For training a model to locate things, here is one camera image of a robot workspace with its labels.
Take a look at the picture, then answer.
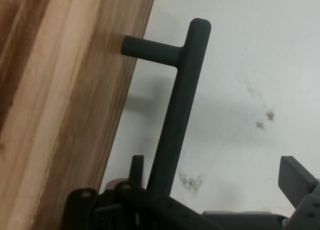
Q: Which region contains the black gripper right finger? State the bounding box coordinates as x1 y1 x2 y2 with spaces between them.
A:
277 156 320 230

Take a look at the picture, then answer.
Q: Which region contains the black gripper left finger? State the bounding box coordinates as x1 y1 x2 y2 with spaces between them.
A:
61 154 221 230

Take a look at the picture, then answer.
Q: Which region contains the black bar drawer handle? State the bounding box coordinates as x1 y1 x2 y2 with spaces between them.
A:
121 18 212 198

